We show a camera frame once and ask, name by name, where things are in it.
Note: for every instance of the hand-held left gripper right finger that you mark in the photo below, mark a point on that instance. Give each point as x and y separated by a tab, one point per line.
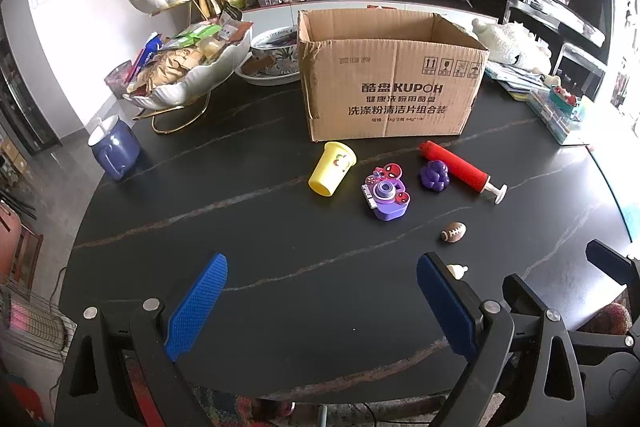
445	307

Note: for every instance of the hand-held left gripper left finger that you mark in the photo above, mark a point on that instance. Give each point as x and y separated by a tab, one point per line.
195	307

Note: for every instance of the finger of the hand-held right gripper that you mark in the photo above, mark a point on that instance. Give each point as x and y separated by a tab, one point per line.
612	259
522	297

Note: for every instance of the small brown toy football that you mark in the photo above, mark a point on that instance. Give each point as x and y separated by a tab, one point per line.
453	232

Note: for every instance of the purple toy camera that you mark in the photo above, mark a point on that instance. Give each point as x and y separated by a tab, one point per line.
385	202

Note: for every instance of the purple grape toy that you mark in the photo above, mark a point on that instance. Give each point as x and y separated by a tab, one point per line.
434	177

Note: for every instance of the red hand air pump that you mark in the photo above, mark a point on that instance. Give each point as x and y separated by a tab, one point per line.
460	164

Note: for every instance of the yellow plastic cup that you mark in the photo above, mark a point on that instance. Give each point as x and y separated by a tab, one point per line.
330	169

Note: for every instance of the brown cardboard box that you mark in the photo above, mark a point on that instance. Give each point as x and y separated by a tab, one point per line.
390	97

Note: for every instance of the black marble desktop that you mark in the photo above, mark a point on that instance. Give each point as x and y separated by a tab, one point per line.
280	257

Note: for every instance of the patterned chair cushion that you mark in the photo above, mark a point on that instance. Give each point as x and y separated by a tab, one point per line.
615	319

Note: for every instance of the stack of books and boxes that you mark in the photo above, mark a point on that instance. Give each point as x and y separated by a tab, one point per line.
557	122

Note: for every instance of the green and red toy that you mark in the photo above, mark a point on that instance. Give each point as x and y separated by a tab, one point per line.
564	102

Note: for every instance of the blue ceramic mug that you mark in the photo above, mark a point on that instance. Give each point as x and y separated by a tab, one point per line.
117	154

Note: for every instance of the wooden chair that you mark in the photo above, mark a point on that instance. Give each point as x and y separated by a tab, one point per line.
22	247

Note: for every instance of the small white figurine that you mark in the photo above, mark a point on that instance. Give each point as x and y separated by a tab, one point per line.
551	80

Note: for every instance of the clear acrylic box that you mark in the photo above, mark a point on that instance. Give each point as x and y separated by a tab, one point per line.
580	72

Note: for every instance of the white spoon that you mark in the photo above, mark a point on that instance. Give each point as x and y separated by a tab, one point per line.
101	124

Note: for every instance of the white two-tier snack stand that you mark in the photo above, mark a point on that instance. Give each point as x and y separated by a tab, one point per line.
200	82

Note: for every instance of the white plush toy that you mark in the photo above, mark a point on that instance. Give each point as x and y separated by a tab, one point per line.
510	44

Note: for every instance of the floral ceramic basin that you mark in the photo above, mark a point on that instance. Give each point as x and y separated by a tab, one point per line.
265	74

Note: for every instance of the pile of snack packets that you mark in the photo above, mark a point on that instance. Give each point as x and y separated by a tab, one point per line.
175	62

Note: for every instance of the blue snack packet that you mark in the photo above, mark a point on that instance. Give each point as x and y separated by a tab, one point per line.
147	54

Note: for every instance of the white patterned bowl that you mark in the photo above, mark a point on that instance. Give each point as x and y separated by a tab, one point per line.
272	42

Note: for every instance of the white sideboard cabinet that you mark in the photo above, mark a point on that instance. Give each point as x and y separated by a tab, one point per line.
272	19

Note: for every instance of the small red box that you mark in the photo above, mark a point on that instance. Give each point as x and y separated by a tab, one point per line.
385	7

